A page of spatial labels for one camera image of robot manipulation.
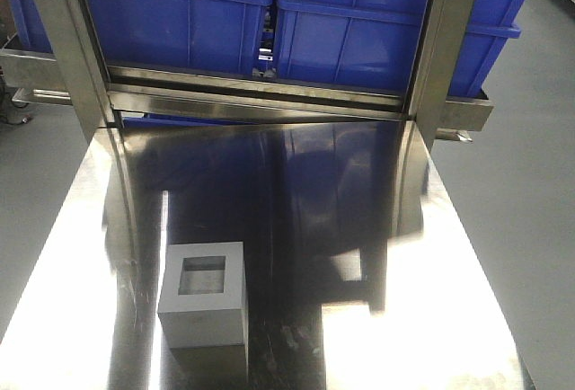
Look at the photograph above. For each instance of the stainless steel table frame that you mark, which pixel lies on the stainless steel table frame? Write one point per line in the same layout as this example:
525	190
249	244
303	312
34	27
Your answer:
99	93

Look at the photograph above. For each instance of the gray hollow cube base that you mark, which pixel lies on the gray hollow cube base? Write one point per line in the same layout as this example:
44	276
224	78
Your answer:
203	301

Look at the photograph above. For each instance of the large blue bin right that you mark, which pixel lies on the large blue bin right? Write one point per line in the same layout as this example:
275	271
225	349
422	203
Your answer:
372	43

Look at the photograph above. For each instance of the blue bin with red contents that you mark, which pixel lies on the blue bin with red contents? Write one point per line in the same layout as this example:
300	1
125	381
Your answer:
212	35

